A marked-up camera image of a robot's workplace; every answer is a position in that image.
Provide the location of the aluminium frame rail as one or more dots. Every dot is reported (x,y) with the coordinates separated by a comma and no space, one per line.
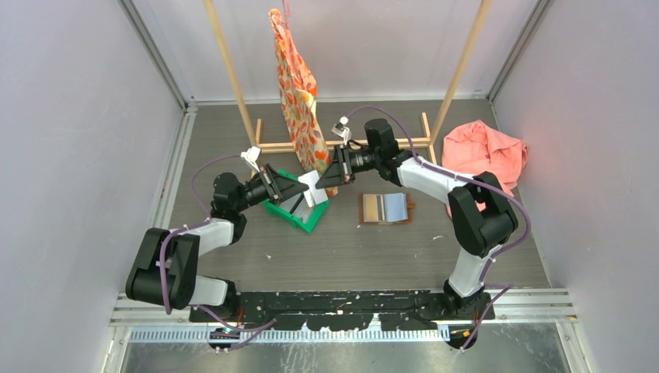
(150,324)

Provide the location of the green plastic card bin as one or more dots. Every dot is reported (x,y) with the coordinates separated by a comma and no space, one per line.
(277,210)

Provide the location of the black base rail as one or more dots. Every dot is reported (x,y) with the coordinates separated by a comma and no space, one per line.
(344,310)

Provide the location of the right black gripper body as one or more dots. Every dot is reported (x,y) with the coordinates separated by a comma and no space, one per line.
(358,161)

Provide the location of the pink wire hanger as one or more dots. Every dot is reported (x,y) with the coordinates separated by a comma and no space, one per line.
(286,10)

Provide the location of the floral fabric bag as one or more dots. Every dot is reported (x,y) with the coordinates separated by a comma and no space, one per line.
(298,91)

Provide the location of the brown leather card holder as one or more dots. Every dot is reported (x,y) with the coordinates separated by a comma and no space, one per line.
(399,208)

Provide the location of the gold black-striped credit card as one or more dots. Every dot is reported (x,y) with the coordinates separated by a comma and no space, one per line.
(373,208)

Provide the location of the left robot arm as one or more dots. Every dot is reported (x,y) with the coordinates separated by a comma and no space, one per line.
(164,271)

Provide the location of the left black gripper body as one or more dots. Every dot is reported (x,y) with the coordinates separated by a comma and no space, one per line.
(259,190)

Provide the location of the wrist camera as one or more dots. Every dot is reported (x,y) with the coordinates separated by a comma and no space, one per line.
(250,157)
(342,130)

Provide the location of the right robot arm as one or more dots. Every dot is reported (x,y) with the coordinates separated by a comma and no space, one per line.
(482,216)

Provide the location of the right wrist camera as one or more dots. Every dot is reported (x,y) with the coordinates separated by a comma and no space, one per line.
(342,130)

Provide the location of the stack of credit cards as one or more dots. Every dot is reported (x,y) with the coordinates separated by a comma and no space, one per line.
(300,212)

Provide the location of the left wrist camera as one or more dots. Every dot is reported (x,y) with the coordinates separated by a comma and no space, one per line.
(250,157)

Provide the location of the pink crumpled cloth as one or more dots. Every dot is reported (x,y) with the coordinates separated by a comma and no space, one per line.
(475,148)

